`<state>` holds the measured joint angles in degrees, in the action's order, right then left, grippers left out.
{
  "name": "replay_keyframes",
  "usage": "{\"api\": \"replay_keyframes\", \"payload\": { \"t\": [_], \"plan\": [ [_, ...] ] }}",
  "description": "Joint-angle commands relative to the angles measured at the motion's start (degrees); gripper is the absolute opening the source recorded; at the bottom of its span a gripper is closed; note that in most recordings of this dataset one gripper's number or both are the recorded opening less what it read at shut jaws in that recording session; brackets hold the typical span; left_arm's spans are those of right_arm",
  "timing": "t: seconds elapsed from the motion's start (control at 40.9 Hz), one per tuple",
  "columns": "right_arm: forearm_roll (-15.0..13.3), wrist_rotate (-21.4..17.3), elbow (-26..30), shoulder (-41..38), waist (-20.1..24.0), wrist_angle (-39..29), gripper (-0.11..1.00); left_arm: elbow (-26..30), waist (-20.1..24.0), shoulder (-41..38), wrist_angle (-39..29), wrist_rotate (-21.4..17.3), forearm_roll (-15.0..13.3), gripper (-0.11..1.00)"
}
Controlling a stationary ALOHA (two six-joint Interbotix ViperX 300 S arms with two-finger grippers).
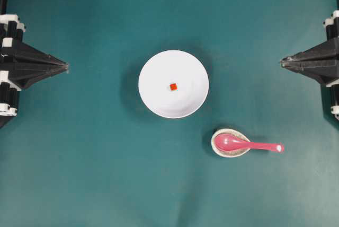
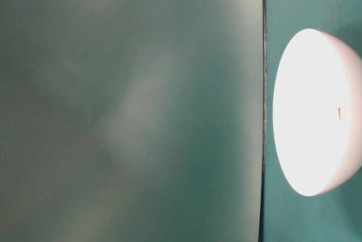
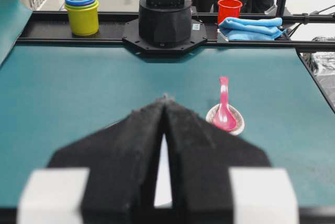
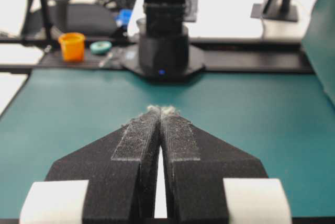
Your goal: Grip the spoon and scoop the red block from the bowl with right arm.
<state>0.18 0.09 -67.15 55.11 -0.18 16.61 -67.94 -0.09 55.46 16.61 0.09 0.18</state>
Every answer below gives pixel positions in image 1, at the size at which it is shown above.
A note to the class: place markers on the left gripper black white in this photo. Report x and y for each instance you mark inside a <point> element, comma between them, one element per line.
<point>13,81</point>

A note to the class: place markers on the pink plastic spoon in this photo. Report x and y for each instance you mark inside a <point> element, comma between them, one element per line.
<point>229,142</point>

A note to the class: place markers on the small red block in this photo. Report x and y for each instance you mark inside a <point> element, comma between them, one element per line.
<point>173,86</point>

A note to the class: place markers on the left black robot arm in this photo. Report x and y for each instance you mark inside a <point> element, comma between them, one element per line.
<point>21,64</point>

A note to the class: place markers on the speckled ceramic spoon rest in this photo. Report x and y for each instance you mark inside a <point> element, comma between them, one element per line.
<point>228,154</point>

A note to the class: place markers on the white round bowl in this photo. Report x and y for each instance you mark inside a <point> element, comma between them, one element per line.
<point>165,68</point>

